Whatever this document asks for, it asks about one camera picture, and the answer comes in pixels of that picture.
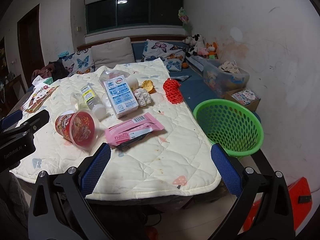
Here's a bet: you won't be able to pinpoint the white blue milk carton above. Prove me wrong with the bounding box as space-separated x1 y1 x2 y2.
103 75 139 119

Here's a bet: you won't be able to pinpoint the clear plastic bag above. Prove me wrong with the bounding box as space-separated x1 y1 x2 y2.
99 69 130 88

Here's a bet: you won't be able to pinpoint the beige pillow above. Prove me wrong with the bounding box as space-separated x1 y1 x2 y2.
91 37 135 69

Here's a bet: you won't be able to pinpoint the red foam fruit net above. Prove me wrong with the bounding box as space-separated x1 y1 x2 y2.
163 78 184 104

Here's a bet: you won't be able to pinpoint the dark wooden door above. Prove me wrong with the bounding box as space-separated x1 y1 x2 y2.
17 4 44 88

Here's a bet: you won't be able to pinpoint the clear plastic dome lid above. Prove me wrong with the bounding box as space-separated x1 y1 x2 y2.
101 93 112 109

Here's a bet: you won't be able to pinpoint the white paper cup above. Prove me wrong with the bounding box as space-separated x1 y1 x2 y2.
126 75 139 91

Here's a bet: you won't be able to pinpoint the dark clothes pile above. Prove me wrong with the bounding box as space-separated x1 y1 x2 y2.
31 61 69 81

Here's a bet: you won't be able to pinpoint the blue sofa cushion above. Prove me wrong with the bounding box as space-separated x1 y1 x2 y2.
131 41 219 111

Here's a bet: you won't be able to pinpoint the white tissue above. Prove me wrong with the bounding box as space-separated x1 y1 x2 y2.
133 88 152 107

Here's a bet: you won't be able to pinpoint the hanging colourful flower decoration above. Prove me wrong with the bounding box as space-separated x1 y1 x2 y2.
178 7 193 36

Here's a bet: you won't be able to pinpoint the black white cow plush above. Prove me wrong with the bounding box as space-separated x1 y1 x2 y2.
183 34 208 57

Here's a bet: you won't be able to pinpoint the right butterfly pillow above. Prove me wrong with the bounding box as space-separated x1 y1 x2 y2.
141 40 187 72

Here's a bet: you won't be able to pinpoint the green tissue box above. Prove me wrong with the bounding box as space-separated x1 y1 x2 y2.
43 77 53 85

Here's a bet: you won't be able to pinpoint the clear plastic jelly cup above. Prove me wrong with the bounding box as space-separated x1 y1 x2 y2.
71 93 87 112

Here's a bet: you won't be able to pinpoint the red instant noodle cup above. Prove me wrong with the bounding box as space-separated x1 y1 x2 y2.
55 109 99 151

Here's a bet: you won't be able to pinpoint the pink snack wrapper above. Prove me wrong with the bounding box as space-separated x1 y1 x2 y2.
105 113 164 150

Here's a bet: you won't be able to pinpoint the cardboard box with books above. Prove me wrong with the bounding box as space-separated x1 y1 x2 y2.
225 89 260 112

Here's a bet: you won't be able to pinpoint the orange chip piece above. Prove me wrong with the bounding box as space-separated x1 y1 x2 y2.
141 80 156 94

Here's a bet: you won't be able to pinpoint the cream quilted table cover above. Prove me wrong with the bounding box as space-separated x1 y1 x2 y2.
12 59 221 201

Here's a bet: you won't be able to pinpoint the green perforated plastic basket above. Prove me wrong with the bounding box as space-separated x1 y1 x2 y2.
193 99 264 158

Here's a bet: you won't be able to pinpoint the dark window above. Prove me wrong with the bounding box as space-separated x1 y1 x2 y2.
86 0 183 34

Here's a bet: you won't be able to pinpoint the red plastic stool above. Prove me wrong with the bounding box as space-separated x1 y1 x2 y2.
242 177 312 231

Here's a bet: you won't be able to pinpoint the clear plastic storage bin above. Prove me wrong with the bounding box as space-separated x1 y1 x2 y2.
187 56 249 98

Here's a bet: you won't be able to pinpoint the left butterfly pillow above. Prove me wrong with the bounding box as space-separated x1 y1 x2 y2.
61 48 95 77

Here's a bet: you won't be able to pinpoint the orange fox plush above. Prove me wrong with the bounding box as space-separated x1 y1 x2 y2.
206 42 219 59

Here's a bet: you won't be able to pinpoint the butterfly pillow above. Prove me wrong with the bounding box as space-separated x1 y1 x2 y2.
61 48 95 77
141 40 187 72

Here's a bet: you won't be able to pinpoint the clear bottle yellow green label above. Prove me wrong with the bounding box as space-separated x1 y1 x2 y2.
81 83 107 121

